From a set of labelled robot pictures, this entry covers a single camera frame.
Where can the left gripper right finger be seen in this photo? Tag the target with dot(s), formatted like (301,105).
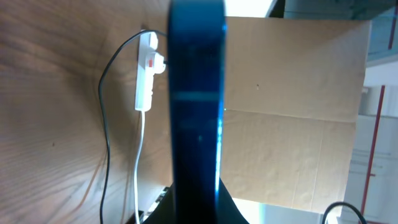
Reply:
(226,210)

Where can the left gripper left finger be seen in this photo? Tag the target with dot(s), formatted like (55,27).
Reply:
(164,212)

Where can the blue Galaxy smartphone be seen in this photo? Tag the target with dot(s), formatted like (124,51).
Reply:
(195,52)

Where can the white USB charger plug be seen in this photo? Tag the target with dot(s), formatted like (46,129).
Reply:
(155,63)

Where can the cardboard box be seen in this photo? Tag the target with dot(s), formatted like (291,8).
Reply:
(292,94)

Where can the white power strip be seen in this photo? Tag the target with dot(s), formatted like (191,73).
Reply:
(148,43)

